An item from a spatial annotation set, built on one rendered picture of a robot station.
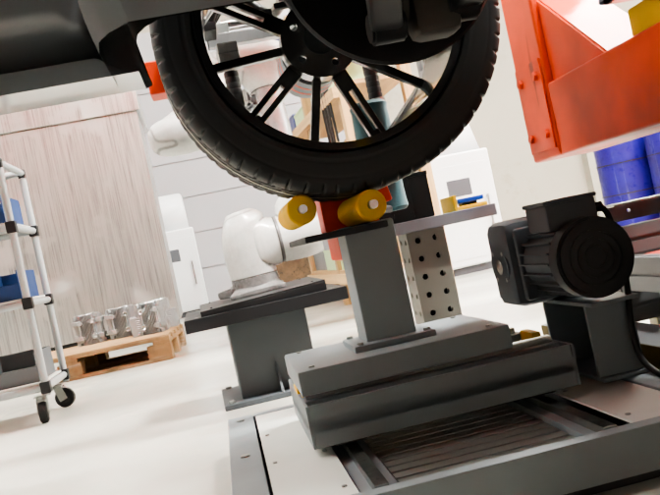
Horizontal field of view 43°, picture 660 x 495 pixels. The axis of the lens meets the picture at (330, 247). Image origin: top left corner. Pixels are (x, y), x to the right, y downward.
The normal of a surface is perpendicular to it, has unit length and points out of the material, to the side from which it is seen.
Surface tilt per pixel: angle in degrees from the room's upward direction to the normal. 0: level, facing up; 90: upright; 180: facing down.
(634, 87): 90
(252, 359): 90
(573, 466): 90
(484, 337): 90
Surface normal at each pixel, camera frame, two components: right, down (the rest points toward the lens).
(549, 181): 0.16, -0.03
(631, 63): -0.97, 0.21
